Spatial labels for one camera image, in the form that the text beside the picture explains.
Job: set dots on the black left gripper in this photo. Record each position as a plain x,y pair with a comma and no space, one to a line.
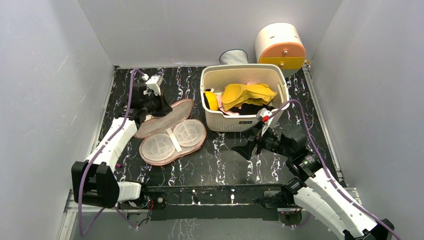
165,108

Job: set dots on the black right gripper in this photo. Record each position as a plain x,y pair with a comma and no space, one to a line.
258,142

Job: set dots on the orange floral bra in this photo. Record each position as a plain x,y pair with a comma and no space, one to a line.
165,139

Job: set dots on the yellow bra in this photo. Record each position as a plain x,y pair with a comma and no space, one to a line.
236,94

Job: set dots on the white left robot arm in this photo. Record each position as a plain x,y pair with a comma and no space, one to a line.
93,179

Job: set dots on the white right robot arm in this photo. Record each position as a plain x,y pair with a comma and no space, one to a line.
312,188

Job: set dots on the black bra in basket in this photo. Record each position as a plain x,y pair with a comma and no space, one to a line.
250,109

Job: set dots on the pink bra in basket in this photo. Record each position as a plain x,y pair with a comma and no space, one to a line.
221,107

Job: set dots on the white mesh cylinder bag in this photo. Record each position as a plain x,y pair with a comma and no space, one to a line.
233,57

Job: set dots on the yellow garment in basket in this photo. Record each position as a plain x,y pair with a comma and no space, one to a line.
211,101

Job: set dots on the cream orange drawer box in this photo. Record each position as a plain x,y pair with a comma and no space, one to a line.
279,44

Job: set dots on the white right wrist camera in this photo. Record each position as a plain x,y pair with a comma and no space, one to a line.
264,118

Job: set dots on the aluminium front frame rail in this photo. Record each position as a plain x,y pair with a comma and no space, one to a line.
209,197

